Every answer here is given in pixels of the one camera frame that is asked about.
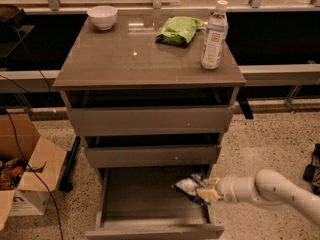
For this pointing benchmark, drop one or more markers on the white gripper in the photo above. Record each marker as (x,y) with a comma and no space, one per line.
(227,187)

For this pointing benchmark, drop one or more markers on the blue chip bag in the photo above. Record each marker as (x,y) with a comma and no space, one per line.
(189,185)

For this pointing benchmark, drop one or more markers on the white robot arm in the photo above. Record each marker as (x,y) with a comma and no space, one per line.
(267,189)

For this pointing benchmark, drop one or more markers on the grey middle drawer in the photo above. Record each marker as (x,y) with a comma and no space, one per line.
(153,150)

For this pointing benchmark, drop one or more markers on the grey drawer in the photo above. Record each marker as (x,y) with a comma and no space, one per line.
(150,112)
(153,150)
(143,203)

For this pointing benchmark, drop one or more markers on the grey bottom drawer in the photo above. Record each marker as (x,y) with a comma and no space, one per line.
(143,203)

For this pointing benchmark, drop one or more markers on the grey top drawer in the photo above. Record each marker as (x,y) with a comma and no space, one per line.
(150,112)

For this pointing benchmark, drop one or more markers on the grey drawer cabinet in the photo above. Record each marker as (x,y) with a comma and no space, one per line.
(128,57)

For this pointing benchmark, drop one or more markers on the green chip bag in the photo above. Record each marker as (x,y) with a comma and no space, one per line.
(178,30)

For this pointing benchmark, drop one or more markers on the black power adapter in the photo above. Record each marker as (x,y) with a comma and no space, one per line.
(312,171)

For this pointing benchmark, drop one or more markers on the clear plastic water bottle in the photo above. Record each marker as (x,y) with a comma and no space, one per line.
(215,35)

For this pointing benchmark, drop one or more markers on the cardboard box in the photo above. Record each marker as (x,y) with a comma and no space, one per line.
(42,161)

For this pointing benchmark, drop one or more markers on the snacks in cardboard box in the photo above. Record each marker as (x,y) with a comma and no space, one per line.
(10,173)

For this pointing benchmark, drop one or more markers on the white bowl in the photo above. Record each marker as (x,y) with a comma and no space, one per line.
(103,17)

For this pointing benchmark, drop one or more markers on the black chair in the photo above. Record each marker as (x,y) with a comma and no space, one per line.
(12,29)

